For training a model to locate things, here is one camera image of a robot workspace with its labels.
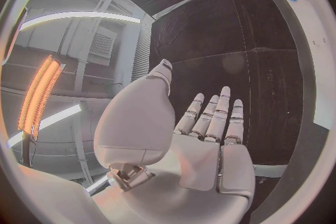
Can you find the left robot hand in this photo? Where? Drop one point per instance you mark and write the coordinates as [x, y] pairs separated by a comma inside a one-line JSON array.
[[199, 165]]

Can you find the white task board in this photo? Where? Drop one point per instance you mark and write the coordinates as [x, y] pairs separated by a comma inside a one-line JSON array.
[[305, 43]]

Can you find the glowing light bar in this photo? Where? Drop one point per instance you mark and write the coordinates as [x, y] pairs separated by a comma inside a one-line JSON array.
[[39, 95]]

